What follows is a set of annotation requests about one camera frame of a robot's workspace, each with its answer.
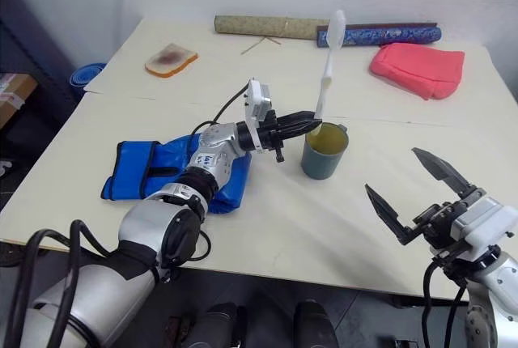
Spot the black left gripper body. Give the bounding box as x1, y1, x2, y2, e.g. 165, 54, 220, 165
257, 109, 290, 163

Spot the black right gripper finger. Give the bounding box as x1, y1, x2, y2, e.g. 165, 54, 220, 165
364, 184, 422, 247
411, 147, 473, 200

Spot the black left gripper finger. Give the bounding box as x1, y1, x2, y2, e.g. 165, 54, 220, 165
284, 121, 324, 140
278, 111, 318, 129

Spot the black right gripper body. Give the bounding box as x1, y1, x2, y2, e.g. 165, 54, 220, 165
411, 185, 487, 251

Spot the white toothbrush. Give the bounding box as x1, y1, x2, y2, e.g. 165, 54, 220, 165
314, 9, 348, 123

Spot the grey mug with yellow inside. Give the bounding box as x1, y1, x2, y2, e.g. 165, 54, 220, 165
299, 121, 350, 181

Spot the beige rolled mat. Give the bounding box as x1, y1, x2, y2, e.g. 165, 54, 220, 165
214, 15, 331, 41

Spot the pink zipper pouch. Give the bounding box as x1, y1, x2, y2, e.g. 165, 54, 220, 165
368, 42, 466, 101

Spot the blue patterned rolled mat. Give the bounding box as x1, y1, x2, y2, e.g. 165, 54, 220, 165
316, 25, 443, 48

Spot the slice of toast bread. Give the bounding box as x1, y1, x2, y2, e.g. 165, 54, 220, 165
144, 42, 199, 79

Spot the dark rounded shape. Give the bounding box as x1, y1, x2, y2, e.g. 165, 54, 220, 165
292, 300, 340, 348
193, 301, 248, 348

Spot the blue fabric pouch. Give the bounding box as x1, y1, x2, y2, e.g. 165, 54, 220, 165
100, 133, 253, 216

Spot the dark red rolled mat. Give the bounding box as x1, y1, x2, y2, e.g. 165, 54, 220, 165
342, 21, 439, 32

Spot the blue tape roll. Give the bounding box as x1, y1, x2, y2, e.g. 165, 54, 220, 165
69, 62, 108, 91

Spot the brown cardboard box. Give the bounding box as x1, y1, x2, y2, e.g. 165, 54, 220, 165
0, 72, 39, 130

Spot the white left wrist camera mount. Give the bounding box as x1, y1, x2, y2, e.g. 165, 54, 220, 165
244, 78, 277, 151

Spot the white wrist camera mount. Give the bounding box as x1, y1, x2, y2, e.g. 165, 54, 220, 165
244, 78, 277, 151
452, 196, 518, 262

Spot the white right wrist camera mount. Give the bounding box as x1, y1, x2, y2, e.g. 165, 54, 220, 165
452, 196, 518, 262

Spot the thin black left wrist cable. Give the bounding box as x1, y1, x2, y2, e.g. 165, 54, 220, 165
189, 83, 250, 135

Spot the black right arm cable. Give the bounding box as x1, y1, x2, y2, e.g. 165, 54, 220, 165
421, 257, 470, 348

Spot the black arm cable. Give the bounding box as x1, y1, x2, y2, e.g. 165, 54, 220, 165
4, 219, 113, 348
421, 257, 470, 348

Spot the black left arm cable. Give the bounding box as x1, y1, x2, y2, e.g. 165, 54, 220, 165
4, 219, 113, 348

